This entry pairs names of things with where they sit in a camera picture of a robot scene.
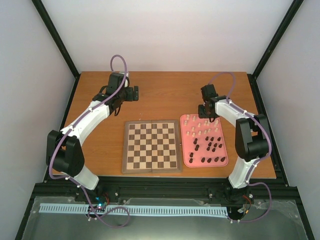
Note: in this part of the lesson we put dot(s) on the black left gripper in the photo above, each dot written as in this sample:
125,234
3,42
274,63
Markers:
131,97

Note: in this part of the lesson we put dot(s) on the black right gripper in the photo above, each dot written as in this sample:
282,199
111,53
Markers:
202,115

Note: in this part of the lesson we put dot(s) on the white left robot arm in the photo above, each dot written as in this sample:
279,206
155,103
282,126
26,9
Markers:
64,147

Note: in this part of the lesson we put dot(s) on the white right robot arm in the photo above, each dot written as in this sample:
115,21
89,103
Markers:
252,141

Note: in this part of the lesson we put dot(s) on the pink plastic tray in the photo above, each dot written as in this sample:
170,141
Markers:
210,139

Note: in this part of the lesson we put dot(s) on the wooden chessboard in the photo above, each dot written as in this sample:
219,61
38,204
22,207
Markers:
151,146

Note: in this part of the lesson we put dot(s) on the black aluminium frame rail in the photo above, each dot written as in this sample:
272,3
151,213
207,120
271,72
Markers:
214,190

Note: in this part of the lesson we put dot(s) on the left black frame post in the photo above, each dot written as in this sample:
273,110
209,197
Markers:
50,26

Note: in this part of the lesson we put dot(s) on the black frame post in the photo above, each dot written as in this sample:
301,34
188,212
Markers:
50,26
280,31

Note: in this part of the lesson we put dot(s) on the right black frame post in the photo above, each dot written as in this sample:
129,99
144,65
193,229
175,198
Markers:
280,31

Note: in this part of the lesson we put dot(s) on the light blue cable duct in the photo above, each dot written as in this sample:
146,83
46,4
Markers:
136,210

